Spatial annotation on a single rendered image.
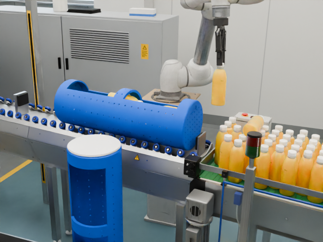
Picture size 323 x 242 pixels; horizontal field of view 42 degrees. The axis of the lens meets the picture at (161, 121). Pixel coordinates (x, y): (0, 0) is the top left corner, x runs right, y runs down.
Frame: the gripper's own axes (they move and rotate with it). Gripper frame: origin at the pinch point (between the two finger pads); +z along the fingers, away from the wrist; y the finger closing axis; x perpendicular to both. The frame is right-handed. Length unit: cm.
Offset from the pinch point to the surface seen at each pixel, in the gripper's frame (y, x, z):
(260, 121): -2.4, 20.7, 32.2
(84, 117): 6, -81, 35
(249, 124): 7.9, 16.9, 31.9
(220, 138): 0.6, 0.5, 42.0
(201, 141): -0.9, -11.0, 45.3
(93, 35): -150, -170, -9
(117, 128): 7, -59, 40
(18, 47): -147, -263, 2
